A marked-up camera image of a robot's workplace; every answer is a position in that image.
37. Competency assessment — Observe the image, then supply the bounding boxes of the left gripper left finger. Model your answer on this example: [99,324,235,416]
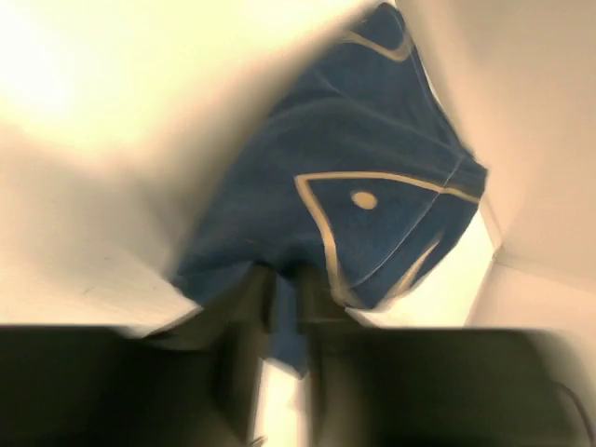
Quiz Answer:
[1,265,275,446]

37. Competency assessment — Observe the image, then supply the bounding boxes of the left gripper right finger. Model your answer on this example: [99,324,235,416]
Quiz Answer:
[296,266,595,446]

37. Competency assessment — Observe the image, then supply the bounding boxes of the blue fish placemat cloth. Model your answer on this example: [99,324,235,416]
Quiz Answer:
[170,3,487,373]

